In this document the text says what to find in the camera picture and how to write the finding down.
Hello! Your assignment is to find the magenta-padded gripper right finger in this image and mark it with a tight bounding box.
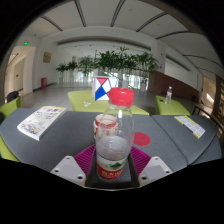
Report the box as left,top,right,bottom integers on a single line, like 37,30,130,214
128,145,174,188

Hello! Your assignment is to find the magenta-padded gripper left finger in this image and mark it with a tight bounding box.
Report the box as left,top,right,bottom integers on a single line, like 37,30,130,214
50,143,99,188

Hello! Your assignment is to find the clear red-capped water bottle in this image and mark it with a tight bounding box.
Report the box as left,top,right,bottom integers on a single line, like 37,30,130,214
94,87,135,181

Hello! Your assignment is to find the small clear water bottle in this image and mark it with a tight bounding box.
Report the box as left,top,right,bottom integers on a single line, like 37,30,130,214
164,86,173,106

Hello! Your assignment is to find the flat round red coaster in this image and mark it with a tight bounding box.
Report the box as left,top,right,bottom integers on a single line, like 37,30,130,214
133,131,152,147

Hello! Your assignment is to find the red floral cup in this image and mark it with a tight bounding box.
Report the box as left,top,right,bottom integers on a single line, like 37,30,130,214
92,113,118,141

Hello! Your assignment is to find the white illustrated magazine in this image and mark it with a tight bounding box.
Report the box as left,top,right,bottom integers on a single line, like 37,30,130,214
16,105,68,142

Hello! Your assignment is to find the white yellow-edged booklet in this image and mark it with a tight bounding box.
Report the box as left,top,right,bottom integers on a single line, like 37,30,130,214
173,115,206,139

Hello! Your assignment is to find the yellow-green seat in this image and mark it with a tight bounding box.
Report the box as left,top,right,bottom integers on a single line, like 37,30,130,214
0,135,20,163

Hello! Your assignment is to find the small lime green table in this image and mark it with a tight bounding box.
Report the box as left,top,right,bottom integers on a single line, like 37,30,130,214
154,95,191,116

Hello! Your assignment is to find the large lime green table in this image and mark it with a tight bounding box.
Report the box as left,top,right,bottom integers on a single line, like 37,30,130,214
67,89,150,116

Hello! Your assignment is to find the dark wooden bench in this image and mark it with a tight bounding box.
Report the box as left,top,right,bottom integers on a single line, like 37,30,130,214
192,101,224,133

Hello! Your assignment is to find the lime green chair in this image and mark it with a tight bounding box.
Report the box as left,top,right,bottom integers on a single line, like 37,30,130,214
0,96,22,120

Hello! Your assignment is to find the red blue white cube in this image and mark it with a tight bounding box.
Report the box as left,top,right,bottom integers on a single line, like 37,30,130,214
91,75,120,102

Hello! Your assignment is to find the black chair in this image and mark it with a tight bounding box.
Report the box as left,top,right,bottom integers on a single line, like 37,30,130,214
5,90,20,104

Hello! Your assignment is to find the framed wall picture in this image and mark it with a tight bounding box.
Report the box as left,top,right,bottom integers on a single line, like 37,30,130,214
42,51,53,64

